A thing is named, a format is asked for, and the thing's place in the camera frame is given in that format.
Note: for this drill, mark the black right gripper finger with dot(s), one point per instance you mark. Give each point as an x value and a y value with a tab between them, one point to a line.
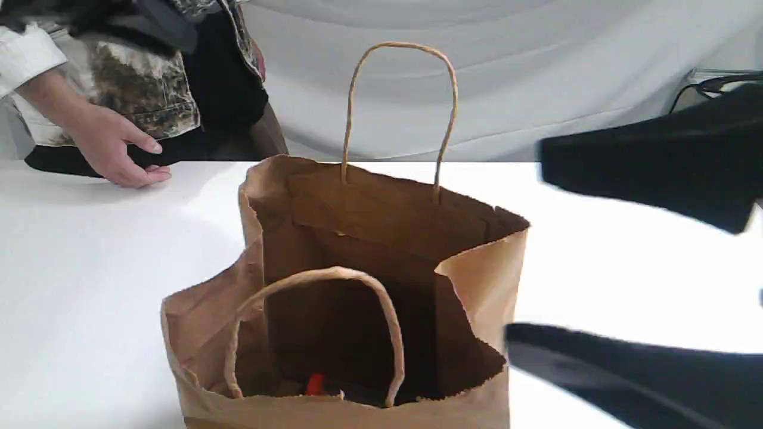
704	162
642	385

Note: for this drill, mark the brown paper bag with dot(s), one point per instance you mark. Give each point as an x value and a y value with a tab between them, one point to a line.
397	291

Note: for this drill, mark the orange-capped clear tube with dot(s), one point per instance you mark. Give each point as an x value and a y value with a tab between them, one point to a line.
315	385

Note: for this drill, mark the person's right forearm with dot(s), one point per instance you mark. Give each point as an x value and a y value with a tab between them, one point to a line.
51	95

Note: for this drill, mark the person's left hand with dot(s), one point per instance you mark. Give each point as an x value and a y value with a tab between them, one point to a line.
259	59

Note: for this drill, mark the person's right hand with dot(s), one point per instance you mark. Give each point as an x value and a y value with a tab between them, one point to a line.
103	138

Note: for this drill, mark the person torso camouflage jacket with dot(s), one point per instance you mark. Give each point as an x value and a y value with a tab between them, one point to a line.
207	105

